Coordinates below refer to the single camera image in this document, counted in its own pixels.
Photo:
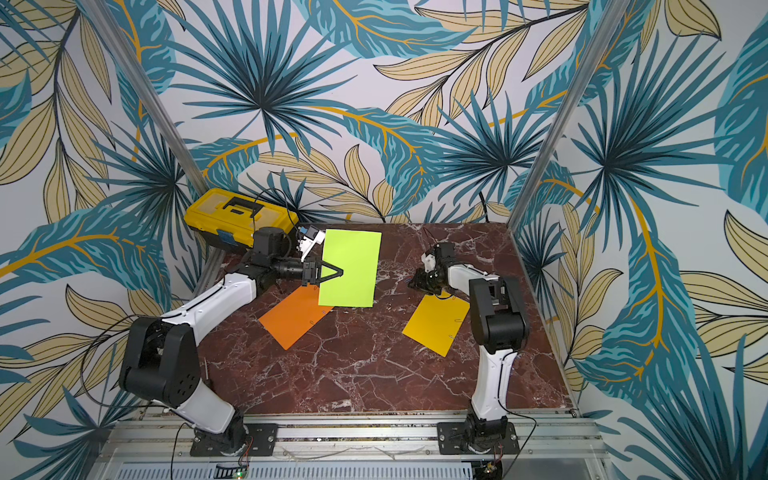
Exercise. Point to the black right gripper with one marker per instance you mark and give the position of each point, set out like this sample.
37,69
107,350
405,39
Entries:
424,282

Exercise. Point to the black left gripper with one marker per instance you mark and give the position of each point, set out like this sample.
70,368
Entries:
319,277

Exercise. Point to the green paper sheet stack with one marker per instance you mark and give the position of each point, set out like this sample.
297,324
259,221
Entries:
356,253

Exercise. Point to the yellow paper sheet stack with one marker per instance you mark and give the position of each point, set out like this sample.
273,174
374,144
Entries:
436,322

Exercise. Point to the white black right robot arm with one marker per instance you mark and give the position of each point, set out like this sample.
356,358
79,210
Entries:
498,323

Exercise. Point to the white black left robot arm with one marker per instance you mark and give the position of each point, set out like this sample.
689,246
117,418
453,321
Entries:
161,361

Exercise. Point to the orange paper sheet stack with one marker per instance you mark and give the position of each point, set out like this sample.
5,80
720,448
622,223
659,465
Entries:
294,316

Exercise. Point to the yellow black toolbox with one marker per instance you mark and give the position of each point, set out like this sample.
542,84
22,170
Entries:
228,220

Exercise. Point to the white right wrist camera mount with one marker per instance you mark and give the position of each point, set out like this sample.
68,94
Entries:
428,261

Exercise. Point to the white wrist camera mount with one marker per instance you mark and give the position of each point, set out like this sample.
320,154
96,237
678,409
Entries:
308,237
428,261

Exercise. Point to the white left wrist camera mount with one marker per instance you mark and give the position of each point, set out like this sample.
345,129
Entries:
308,237

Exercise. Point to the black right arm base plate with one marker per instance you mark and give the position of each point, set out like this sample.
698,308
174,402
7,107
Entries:
467,437

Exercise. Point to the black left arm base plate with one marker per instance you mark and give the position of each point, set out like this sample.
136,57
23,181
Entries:
255,439

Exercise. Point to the aluminium front rail frame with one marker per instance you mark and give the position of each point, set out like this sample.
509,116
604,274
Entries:
546,444

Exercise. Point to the aluminium corner post right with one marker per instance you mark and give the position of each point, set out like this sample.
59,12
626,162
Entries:
598,44

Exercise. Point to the aluminium corner post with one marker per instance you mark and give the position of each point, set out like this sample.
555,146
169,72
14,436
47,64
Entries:
126,55
598,44

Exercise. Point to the aluminium corner post left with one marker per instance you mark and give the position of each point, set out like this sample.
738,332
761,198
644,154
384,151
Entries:
126,55

